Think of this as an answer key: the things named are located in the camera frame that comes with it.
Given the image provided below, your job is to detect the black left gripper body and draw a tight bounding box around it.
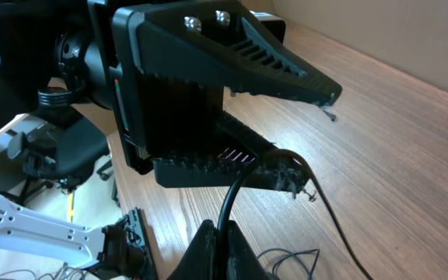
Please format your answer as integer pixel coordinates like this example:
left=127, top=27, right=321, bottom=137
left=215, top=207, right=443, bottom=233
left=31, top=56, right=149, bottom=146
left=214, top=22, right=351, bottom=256
left=88, top=1, right=223, bottom=175

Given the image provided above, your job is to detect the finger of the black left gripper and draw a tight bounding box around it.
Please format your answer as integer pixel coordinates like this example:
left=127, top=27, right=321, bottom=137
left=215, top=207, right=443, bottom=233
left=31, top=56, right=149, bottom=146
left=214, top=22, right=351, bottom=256
left=152, top=111, right=309, bottom=194
left=136, top=1, right=342, bottom=106

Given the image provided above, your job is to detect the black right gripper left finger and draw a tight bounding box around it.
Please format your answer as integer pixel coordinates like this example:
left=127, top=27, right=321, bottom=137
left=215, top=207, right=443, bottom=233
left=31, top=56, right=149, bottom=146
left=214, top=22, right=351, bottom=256
left=167, top=219, right=215, bottom=280

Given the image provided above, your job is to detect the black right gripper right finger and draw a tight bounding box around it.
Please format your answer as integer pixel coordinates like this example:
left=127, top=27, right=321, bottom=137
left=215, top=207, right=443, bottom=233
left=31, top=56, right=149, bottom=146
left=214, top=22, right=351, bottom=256
left=226, top=221, right=271, bottom=280

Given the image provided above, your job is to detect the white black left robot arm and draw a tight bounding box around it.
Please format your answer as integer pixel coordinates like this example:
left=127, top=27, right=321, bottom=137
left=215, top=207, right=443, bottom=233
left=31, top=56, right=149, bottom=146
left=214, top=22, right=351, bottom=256
left=0, top=1, right=342, bottom=279

